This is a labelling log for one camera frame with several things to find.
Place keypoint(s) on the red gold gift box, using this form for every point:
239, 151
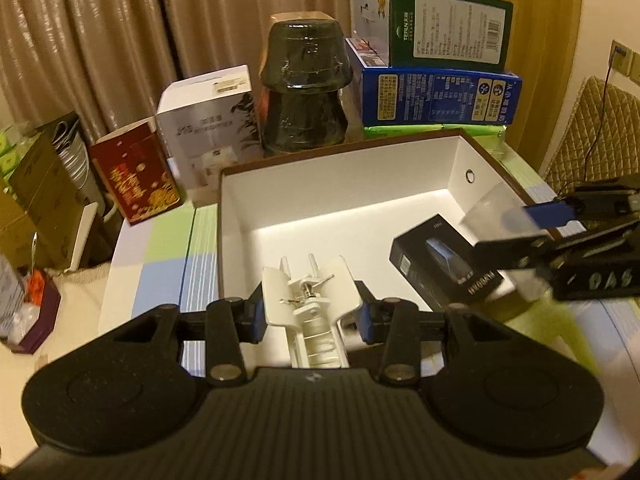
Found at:
133, 166

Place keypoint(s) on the quilted beige chair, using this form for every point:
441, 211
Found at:
601, 139

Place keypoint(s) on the white humidifier box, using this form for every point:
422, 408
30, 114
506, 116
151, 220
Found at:
209, 123

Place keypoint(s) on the black Flyco product box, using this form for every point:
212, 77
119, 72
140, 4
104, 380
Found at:
436, 261

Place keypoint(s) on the green tissue pack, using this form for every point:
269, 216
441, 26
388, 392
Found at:
377, 132

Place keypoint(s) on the stacked black bowls wrapped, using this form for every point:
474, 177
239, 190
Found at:
305, 67

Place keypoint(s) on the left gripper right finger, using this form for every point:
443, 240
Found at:
394, 322

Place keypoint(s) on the wall socket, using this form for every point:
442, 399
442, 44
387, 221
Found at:
620, 58

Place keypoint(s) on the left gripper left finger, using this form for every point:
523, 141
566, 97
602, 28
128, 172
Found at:
230, 322

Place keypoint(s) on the green white product box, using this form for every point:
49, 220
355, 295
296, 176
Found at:
460, 34

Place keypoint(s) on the large white storage box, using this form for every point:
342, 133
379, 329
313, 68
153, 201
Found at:
351, 201

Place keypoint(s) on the blue carton box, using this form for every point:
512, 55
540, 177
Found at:
400, 96

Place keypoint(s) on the beige curtain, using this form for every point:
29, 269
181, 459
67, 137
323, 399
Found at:
110, 60

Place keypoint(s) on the white plastic clamp holder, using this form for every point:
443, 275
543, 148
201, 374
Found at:
310, 309

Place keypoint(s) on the dark purple tray box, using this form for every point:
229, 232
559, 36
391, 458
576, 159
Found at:
33, 322

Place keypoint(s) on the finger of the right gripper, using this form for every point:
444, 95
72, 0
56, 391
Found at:
517, 253
554, 214

